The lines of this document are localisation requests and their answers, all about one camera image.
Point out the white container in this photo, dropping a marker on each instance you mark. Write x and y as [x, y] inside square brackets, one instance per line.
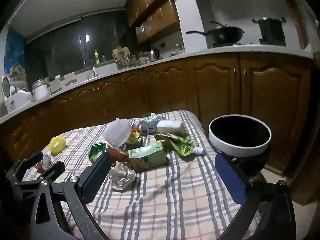
[58, 83]
[71, 77]

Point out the small printed green wrapper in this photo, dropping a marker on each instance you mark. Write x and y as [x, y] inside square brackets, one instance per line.
[166, 136]

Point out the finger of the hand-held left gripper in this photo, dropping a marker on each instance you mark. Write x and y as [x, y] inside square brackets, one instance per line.
[51, 171]
[35, 158]

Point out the checked tablecloth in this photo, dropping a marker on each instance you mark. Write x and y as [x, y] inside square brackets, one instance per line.
[162, 192]

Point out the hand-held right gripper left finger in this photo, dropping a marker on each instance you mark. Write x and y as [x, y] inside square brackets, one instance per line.
[96, 177]

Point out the white foam fruit net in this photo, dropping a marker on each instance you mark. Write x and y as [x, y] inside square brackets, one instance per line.
[117, 132]

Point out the wooden base cabinets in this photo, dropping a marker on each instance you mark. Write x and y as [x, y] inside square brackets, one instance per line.
[225, 87]

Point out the white kitchen counter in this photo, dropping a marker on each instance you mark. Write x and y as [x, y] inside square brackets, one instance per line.
[150, 62]

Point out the small jar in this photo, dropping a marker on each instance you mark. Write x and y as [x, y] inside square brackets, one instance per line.
[178, 47]

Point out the yellow wrapper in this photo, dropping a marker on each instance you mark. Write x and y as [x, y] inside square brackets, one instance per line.
[132, 137]

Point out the white round appliance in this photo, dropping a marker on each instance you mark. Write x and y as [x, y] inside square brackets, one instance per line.
[5, 86]

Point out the sink faucet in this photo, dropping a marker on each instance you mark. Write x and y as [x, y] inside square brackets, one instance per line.
[87, 62]

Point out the blue wall poster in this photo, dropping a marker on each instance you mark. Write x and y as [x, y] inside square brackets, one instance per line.
[13, 60]

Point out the white and red box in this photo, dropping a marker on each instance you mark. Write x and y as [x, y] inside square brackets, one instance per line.
[170, 127]

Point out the wooden wall cabinets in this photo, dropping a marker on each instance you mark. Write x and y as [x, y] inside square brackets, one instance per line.
[155, 12]

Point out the black wok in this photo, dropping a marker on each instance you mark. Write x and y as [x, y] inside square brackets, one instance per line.
[222, 33]

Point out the crumpled white tissue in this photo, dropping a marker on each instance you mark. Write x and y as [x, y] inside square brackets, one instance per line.
[122, 176]

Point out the small clear wrapper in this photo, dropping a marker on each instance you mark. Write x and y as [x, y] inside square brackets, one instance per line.
[45, 162]

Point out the pale green paper scrap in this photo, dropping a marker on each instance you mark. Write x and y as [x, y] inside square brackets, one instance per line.
[155, 116]

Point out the crumpled blue-grey paper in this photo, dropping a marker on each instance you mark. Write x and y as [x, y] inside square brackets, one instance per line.
[147, 127]

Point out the steel kettle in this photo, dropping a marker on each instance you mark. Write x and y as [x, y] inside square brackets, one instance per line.
[153, 55]

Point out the white soap bottle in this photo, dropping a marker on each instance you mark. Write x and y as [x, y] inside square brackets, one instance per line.
[94, 71]

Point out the white rice cooker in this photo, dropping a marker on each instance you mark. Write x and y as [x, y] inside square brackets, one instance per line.
[17, 101]

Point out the green carton box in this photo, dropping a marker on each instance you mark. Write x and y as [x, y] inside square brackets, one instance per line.
[147, 155]

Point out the white rimmed waste bin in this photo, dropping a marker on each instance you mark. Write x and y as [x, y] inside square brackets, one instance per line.
[217, 140]

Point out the green pouch with white cap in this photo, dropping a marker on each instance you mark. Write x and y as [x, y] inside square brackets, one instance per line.
[186, 147]

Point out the red-orange wrapper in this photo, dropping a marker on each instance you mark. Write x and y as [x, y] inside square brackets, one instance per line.
[117, 155]

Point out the dark cooking pot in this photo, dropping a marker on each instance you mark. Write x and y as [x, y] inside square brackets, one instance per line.
[271, 30]

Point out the yellow bottle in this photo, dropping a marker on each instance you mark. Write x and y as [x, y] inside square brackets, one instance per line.
[96, 57]

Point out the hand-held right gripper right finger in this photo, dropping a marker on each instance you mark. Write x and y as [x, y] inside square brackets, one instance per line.
[231, 180]

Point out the wooden utensil rack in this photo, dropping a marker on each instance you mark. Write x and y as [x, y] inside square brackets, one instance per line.
[122, 57]

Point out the white canister with metal lid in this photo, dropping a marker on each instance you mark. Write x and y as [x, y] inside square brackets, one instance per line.
[40, 90]

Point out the shiny green wrapper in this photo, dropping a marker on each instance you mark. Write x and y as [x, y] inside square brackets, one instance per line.
[96, 152]

